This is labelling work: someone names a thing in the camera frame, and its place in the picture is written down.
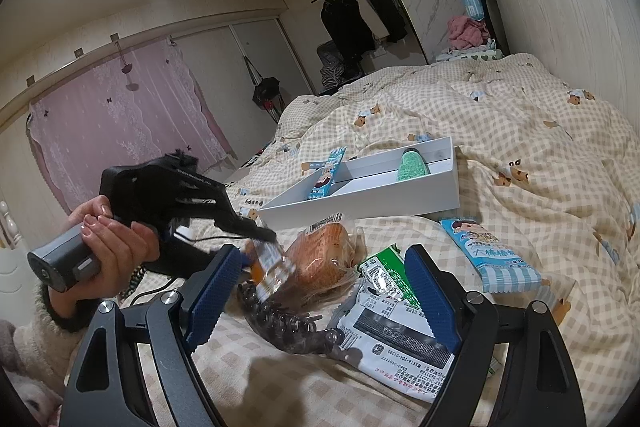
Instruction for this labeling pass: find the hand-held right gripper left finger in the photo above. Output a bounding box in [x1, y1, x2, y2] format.
[59, 244, 246, 427]

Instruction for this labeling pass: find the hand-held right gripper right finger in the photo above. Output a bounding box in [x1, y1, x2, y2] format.
[404, 244, 586, 427]

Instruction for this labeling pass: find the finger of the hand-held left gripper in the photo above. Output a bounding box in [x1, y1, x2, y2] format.
[217, 206, 278, 243]

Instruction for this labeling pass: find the orange snack packet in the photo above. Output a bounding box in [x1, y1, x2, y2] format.
[242, 237, 296, 303]

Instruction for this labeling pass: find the blue striped candy packet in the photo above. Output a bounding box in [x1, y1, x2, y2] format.
[439, 217, 543, 294]
[306, 147, 347, 202]

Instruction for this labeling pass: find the clear bread packet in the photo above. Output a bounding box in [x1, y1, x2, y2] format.
[285, 213, 368, 295]

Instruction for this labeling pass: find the white cardboard box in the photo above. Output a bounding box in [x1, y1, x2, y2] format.
[257, 136, 461, 232]

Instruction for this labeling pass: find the green tube with black cap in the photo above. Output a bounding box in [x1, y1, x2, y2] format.
[396, 147, 431, 182]

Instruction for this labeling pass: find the person's left forearm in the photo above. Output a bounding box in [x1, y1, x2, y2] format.
[12, 277, 136, 408]

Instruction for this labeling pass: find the person's left hand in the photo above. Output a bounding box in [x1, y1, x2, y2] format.
[65, 197, 161, 303]

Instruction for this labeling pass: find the green and white packet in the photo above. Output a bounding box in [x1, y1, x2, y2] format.
[357, 243, 426, 313]

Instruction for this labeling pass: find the pink lace curtain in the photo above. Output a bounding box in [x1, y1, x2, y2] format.
[27, 39, 237, 215]

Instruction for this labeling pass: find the dark transparent hair claw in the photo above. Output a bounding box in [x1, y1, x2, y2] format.
[237, 279, 346, 355]

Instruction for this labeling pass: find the white sliding wardrobe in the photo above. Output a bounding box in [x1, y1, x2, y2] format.
[172, 19, 313, 158]

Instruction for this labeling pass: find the black hanging bag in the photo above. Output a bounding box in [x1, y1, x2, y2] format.
[244, 54, 282, 124]

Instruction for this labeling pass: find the white wooden furniture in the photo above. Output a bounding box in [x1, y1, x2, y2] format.
[0, 199, 26, 308]

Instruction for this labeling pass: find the checked bear print quilt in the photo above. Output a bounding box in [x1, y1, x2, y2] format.
[190, 52, 640, 427]

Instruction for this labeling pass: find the large black hanging garment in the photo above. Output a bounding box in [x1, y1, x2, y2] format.
[320, 0, 376, 62]

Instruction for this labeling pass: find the folded patterned cloth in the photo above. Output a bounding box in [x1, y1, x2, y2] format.
[435, 47, 503, 62]

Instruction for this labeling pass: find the small black hanging garment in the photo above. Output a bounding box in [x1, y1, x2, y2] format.
[367, 0, 408, 42]

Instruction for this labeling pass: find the pink crumpled cloth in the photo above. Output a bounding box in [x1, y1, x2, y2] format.
[446, 14, 488, 50]

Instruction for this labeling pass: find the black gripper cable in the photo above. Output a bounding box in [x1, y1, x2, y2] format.
[127, 232, 233, 305]

